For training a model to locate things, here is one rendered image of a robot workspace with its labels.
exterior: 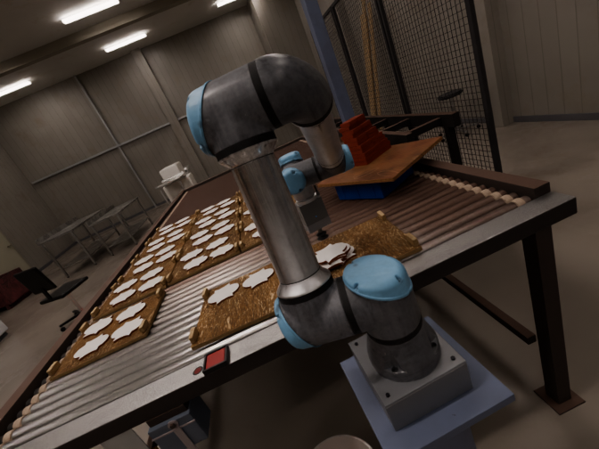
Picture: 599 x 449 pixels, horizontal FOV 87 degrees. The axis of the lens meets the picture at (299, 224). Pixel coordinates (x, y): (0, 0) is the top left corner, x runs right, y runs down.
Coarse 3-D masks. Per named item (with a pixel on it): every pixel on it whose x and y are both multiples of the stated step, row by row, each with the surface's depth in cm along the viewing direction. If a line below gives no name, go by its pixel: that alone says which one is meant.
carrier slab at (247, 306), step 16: (256, 272) 133; (240, 288) 126; (256, 288) 121; (272, 288) 116; (208, 304) 125; (224, 304) 120; (240, 304) 115; (256, 304) 111; (272, 304) 107; (208, 320) 114; (224, 320) 110; (240, 320) 106; (256, 320) 103; (208, 336) 105; (224, 336) 103
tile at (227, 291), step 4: (228, 284) 131; (232, 284) 130; (236, 284) 128; (224, 288) 130; (228, 288) 128; (232, 288) 127; (236, 288) 126; (216, 292) 129; (220, 292) 128; (224, 292) 127; (228, 292) 125; (232, 292) 124; (212, 296) 128; (216, 296) 127; (220, 296) 125; (224, 296) 124; (228, 296) 122; (232, 296) 122; (208, 300) 126; (212, 300) 124; (216, 300) 123; (220, 300) 122; (224, 300) 122; (212, 304) 123
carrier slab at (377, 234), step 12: (360, 228) 131; (372, 228) 127; (384, 228) 123; (396, 228) 119; (324, 240) 135; (336, 240) 130; (348, 240) 126; (360, 240) 122; (372, 240) 118; (384, 240) 115; (396, 240) 112; (360, 252) 114; (372, 252) 111; (384, 252) 108; (396, 252) 105; (408, 252) 102; (348, 264) 110; (336, 276) 106
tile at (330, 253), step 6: (330, 246) 118; (336, 246) 116; (342, 246) 114; (318, 252) 117; (324, 252) 115; (330, 252) 114; (336, 252) 112; (342, 252) 110; (318, 258) 113; (324, 258) 111; (330, 258) 110
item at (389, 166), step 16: (400, 144) 181; (416, 144) 169; (432, 144) 159; (384, 160) 166; (400, 160) 155; (416, 160) 150; (336, 176) 175; (352, 176) 163; (368, 176) 153; (384, 176) 144
